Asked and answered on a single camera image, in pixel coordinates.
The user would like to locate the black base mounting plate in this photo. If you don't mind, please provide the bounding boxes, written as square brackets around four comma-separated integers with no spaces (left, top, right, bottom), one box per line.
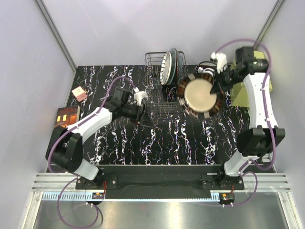
[45,164,277,200]

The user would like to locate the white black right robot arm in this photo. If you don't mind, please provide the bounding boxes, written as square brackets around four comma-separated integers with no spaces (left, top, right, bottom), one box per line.
[210,46,285,189]

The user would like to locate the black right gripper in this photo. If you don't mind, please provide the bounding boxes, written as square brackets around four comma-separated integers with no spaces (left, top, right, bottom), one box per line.
[210,65,241,94]

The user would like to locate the yellow green box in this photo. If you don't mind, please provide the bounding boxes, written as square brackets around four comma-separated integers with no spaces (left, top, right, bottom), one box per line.
[230,50,273,108]

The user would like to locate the black white headphones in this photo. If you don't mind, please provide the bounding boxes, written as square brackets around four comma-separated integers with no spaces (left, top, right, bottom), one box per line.
[195,61,217,76]

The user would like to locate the light teal plate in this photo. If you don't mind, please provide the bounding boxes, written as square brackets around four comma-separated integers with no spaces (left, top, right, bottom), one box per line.
[169,48,178,84]

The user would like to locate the white blue striped plate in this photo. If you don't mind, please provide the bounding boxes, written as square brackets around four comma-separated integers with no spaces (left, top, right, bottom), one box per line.
[160,52,172,85]

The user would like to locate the aluminium rail frame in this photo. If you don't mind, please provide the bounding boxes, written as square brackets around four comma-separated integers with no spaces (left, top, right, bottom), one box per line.
[23,173,305,229]

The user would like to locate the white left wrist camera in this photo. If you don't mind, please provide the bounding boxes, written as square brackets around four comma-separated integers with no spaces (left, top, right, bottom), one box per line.
[132,87,148,106]

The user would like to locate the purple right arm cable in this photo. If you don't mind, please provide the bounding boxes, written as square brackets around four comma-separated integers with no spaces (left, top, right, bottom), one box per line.
[190,38,278,208]

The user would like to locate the brown cream checkered plate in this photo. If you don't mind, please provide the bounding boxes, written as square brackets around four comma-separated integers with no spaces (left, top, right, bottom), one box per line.
[177,73,224,120]

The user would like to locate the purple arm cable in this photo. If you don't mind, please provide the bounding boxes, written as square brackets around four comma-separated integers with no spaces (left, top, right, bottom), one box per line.
[190,38,278,208]
[47,76,141,226]

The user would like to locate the pink cube socket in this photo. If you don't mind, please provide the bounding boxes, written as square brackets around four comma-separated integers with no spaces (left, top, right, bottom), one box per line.
[71,86,87,102]

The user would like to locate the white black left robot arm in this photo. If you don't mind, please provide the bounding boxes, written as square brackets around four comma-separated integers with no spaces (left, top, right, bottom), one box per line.
[45,88,153,189]

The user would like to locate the dark wire dish rack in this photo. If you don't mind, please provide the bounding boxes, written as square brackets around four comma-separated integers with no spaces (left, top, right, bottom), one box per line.
[144,52,183,114]

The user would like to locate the dark cover book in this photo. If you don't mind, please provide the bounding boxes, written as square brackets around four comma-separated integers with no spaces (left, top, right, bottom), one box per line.
[54,105,81,128]

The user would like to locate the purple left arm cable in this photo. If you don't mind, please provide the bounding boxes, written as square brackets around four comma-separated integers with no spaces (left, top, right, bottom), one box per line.
[47,76,141,226]

